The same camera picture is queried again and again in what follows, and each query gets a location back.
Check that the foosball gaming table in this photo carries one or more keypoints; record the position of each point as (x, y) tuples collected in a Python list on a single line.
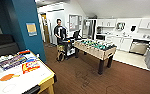
[(94, 48)]

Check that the brown bag on floor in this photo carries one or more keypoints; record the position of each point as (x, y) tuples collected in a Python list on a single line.
[(60, 56)]

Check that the person in dark shirt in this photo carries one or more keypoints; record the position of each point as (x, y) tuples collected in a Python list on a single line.
[(60, 33)]

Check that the stainless steel refrigerator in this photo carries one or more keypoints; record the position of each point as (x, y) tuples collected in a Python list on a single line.
[(89, 28)]

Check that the black built-in microwave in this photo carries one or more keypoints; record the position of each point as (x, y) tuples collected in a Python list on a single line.
[(100, 37)]

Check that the white column outlet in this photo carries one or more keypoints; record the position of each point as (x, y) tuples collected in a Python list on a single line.
[(38, 55)]

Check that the white under-sink cabinet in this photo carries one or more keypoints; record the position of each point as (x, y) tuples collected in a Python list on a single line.
[(122, 42)]

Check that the small red flat item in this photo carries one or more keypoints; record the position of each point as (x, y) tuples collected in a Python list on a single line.
[(23, 52)]

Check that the black soap dispenser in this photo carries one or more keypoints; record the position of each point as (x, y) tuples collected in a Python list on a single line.
[(133, 28)]

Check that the yellow white game table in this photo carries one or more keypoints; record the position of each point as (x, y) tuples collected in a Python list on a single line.
[(21, 80)]

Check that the long dark grey sofa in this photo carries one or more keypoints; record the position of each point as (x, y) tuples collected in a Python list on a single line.
[(2, 43)]

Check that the wall notice board posters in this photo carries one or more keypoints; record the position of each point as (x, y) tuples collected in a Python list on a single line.
[(75, 22)]

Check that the white wall cabinet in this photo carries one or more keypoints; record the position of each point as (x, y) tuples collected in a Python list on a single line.
[(106, 22)]

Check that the yellow wall poster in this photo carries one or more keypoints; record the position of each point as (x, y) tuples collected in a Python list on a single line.
[(31, 29)]

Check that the white wall cabinet three doors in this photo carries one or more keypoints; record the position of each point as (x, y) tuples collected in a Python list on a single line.
[(149, 23)]

